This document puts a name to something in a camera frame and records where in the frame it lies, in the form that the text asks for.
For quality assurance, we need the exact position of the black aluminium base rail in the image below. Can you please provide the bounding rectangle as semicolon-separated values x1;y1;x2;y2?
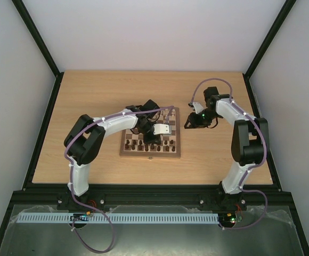
9;184;295;211

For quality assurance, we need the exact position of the controller board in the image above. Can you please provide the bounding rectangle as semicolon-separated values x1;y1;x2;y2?
219;212;243;223
69;211;94;222

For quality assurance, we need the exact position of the wooden chess board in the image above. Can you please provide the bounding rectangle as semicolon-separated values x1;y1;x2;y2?
119;107;181;158

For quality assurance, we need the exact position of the row of white chess pieces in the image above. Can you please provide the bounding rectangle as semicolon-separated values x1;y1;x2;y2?
158;108;176;123

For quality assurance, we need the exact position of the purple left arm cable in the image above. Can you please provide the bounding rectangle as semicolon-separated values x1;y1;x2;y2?
64;106;175;253

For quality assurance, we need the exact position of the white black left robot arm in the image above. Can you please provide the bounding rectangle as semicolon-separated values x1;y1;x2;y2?
64;100;163;196

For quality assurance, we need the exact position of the right controller board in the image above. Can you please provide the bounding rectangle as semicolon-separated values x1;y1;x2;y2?
219;212;243;223

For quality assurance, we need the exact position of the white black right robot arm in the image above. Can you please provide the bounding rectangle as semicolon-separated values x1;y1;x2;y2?
184;86;269;209

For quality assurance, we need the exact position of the left controller board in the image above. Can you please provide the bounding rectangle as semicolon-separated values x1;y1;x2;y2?
69;211;94;222

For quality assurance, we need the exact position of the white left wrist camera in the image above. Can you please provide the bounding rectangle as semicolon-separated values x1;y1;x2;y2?
153;123;172;135

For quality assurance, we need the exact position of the white slotted cable duct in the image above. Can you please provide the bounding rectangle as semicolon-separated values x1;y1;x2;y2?
16;213;218;225

